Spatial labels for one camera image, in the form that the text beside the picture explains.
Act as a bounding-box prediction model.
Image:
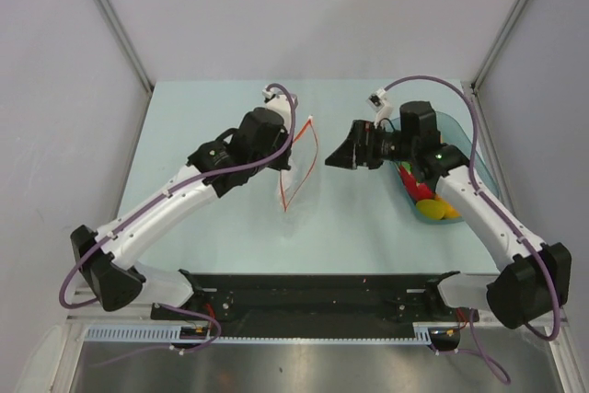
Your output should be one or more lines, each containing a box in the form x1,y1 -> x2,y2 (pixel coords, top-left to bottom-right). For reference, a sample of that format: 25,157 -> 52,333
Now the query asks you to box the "black table edge rail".
150,273 -> 469,340

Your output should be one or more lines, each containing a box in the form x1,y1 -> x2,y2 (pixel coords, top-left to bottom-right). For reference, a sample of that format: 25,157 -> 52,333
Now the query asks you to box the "yellow mango toy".
415,199 -> 446,221

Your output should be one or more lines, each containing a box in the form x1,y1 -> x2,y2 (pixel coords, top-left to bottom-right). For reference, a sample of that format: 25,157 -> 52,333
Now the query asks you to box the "clear zip bag orange zipper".
276,115 -> 320,232

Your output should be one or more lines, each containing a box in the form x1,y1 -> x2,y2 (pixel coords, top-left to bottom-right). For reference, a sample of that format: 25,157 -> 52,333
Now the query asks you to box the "orange fruit toy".
435,195 -> 460,219

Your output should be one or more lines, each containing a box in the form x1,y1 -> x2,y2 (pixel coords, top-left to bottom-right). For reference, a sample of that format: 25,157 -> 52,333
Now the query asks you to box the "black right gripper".
325,120 -> 416,170

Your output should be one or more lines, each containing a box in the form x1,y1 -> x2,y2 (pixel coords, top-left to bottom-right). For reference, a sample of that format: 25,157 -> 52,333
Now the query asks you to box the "teal plastic fruit tray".
391,112 -> 500,225

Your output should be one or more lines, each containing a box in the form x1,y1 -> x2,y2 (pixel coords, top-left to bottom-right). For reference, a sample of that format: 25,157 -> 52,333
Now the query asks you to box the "white slotted cable duct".
84,324 -> 432,346

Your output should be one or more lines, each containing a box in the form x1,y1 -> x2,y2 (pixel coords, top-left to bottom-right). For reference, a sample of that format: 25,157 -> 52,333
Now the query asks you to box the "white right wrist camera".
366,88 -> 393,126

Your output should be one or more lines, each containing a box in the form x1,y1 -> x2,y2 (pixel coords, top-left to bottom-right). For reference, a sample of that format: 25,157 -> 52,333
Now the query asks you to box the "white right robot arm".
353,94 -> 572,341

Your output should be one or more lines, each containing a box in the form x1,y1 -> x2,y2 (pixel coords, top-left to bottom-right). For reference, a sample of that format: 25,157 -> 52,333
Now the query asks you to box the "red dragon fruit toy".
398,162 -> 434,202

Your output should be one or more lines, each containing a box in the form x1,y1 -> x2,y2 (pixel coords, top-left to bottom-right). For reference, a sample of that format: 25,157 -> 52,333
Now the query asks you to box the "aluminium frame extrusion right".
66,302 -> 151,324

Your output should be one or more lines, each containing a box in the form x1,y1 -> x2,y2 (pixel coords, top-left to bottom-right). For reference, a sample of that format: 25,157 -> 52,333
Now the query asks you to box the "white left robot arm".
59,106 -> 295,319

